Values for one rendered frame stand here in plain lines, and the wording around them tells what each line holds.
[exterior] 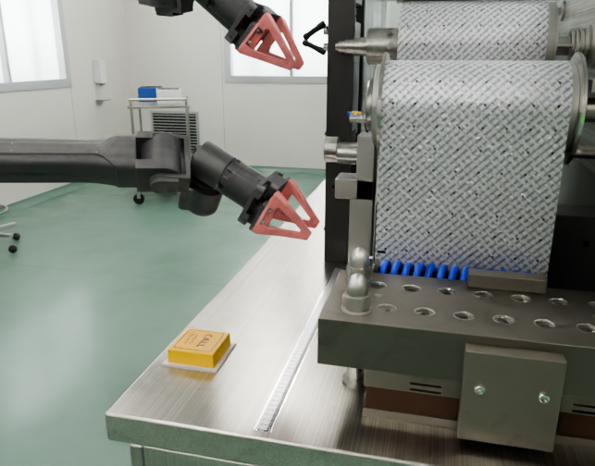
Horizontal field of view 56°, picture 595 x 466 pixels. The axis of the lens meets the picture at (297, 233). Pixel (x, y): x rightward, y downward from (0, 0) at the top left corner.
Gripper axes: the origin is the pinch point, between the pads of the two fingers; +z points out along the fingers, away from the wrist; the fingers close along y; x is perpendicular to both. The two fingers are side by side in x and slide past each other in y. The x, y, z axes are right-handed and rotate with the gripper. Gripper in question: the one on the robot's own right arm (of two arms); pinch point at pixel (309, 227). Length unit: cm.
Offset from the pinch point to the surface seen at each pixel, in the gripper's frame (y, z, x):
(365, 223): -7.8, 7.0, 2.8
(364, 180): -7.1, 3.1, 8.6
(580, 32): -30, 20, 44
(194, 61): -556, -230, -120
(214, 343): 10.5, -2.4, -18.9
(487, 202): 0.2, 18.6, 17.0
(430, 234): 0.2, 15.0, 9.1
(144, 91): -427, -215, -141
